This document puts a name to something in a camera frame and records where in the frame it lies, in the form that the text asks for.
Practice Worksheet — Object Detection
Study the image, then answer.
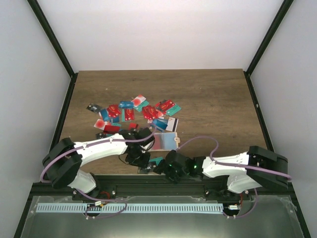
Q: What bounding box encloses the beige leather card holder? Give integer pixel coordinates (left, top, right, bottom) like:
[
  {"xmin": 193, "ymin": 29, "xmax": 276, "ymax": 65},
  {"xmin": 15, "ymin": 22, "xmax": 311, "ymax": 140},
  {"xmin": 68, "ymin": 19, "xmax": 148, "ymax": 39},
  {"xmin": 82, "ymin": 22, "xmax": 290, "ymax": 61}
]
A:
[{"xmin": 150, "ymin": 132, "xmax": 180, "ymax": 151}]

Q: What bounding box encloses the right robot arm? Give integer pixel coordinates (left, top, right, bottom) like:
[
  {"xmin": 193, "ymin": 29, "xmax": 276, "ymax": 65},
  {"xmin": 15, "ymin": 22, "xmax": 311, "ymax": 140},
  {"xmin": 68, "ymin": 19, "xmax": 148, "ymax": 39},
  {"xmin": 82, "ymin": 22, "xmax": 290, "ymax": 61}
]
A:
[{"xmin": 153, "ymin": 146, "xmax": 291, "ymax": 200}]

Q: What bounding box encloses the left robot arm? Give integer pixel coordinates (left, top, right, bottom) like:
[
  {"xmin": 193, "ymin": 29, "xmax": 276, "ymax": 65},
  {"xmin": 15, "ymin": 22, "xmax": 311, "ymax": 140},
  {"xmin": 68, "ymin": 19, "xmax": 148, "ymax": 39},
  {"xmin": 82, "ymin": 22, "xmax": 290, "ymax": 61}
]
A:
[{"xmin": 40, "ymin": 128, "xmax": 155, "ymax": 200}]

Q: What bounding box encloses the teal card front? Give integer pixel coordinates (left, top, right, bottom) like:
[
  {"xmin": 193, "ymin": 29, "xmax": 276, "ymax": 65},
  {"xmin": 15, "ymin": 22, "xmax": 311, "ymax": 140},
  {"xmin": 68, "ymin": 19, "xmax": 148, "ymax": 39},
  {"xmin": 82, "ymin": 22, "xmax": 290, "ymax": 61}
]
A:
[{"xmin": 148, "ymin": 157, "xmax": 163, "ymax": 169}]

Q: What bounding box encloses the red striped back card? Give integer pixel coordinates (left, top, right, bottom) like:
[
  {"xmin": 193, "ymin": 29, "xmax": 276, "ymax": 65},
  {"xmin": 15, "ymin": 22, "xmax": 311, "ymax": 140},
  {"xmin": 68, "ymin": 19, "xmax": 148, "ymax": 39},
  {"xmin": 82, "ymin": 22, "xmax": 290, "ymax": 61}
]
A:
[{"xmin": 103, "ymin": 125, "xmax": 121, "ymax": 134}]

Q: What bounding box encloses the blue striped card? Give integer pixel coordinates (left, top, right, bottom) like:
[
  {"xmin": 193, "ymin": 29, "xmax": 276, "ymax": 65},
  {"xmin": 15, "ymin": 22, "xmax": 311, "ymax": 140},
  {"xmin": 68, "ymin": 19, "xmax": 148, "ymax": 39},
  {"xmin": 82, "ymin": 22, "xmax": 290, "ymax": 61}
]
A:
[{"xmin": 151, "ymin": 119, "xmax": 168, "ymax": 131}]

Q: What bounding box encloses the white magnetic stripe card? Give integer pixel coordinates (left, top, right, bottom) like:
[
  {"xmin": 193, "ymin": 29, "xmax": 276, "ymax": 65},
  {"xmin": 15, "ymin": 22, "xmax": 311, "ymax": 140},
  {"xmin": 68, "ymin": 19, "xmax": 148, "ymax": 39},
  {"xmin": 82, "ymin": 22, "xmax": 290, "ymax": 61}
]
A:
[{"xmin": 165, "ymin": 117, "xmax": 179, "ymax": 132}]

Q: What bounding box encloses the red vip card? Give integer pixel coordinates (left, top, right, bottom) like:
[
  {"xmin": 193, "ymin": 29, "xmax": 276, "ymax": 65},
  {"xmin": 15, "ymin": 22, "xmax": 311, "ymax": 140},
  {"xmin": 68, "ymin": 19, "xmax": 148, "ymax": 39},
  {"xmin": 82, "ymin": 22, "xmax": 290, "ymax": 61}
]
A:
[
  {"xmin": 156, "ymin": 100, "xmax": 175, "ymax": 112},
  {"xmin": 106, "ymin": 104, "xmax": 121, "ymax": 118}
]

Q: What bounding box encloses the blue VIP card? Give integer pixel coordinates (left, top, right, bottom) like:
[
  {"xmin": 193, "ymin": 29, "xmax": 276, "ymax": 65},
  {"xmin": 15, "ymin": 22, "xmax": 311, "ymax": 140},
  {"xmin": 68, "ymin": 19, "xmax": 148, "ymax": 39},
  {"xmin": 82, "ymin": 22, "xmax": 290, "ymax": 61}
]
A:
[{"xmin": 118, "ymin": 101, "xmax": 134, "ymax": 109}]

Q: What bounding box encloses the white red circle card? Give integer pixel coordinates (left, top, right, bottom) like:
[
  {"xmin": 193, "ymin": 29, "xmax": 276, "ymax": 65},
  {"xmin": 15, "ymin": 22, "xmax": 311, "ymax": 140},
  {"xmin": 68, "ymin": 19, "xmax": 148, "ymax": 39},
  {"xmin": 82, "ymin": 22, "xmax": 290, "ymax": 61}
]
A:
[{"xmin": 131, "ymin": 95, "xmax": 146, "ymax": 108}]

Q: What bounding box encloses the red VIP card right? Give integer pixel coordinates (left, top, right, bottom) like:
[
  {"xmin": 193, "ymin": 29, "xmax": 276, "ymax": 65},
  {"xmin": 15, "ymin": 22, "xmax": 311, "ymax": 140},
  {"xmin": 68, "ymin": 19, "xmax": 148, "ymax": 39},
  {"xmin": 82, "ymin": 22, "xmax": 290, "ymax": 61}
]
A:
[{"xmin": 156, "ymin": 100, "xmax": 175, "ymax": 112}]

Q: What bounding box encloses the teal VIP card right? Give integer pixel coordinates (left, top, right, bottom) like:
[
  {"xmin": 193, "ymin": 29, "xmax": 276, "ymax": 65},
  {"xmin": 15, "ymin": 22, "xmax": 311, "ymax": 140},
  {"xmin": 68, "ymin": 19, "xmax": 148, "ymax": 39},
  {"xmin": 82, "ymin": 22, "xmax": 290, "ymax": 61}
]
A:
[{"xmin": 166, "ymin": 104, "xmax": 181, "ymax": 116}]

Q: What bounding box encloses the black VIP card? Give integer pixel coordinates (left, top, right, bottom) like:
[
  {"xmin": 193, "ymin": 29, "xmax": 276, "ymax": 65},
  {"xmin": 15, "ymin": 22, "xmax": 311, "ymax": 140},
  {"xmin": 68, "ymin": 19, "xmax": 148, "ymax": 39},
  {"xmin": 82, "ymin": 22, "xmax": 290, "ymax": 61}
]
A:
[{"xmin": 86, "ymin": 103, "xmax": 103, "ymax": 114}]

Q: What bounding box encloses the black front frame rail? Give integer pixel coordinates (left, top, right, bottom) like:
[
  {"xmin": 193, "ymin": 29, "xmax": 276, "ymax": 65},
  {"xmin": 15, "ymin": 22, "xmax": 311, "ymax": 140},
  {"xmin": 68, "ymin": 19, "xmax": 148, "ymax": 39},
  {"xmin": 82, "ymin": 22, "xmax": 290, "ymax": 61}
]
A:
[{"xmin": 29, "ymin": 175, "xmax": 295, "ymax": 198}]

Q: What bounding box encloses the light blue cable tray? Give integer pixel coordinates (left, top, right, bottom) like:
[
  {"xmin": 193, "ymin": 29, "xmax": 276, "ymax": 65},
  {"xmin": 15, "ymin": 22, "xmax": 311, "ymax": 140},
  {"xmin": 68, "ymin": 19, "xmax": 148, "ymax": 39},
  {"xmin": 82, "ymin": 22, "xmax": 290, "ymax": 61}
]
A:
[{"xmin": 36, "ymin": 203, "xmax": 223, "ymax": 214}]

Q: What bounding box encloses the black left frame post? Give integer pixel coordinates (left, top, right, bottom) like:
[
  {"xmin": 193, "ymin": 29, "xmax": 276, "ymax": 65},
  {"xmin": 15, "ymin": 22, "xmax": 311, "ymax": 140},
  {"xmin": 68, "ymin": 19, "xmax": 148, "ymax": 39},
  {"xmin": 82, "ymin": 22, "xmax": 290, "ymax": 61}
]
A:
[{"xmin": 26, "ymin": 0, "xmax": 75, "ymax": 77}]

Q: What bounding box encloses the black frame post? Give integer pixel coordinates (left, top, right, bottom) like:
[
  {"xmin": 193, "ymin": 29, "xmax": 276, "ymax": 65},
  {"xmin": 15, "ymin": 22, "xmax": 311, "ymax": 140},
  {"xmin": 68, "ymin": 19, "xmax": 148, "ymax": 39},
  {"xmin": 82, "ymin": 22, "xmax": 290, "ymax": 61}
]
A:
[
  {"xmin": 26, "ymin": 0, "xmax": 75, "ymax": 77},
  {"xmin": 246, "ymin": 0, "xmax": 295, "ymax": 75}
]

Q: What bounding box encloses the black right frame post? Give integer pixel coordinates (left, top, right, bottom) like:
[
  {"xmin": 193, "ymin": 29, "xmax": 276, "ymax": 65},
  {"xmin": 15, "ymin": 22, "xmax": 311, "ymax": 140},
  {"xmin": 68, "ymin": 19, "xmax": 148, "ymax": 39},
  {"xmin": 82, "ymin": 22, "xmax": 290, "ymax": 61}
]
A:
[{"xmin": 246, "ymin": 0, "xmax": 295, "ymax": 75}]

